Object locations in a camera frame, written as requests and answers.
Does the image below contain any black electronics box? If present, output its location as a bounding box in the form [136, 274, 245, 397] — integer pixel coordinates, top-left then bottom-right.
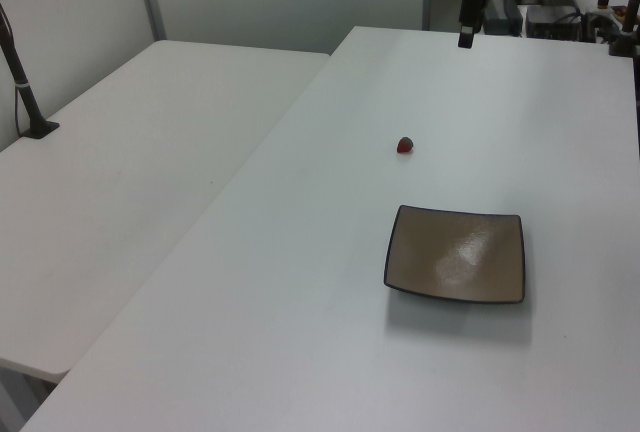
[524, 3, 584, 40]

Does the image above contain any black camera pole with base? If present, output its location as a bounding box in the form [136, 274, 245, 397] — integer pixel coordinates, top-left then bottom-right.
[0, 1, 61, 140]

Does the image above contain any square brown ceramic plate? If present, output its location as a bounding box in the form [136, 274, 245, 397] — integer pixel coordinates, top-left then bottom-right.
[382, 204, 527, 305]

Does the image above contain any dark clamp-mounted camera pole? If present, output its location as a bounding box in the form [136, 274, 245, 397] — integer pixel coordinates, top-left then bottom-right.
[607, 0, 640, 59]

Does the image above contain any thin black pole cable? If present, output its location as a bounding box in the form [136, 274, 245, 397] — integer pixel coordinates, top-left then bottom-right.
[13, 84, 26, 139]

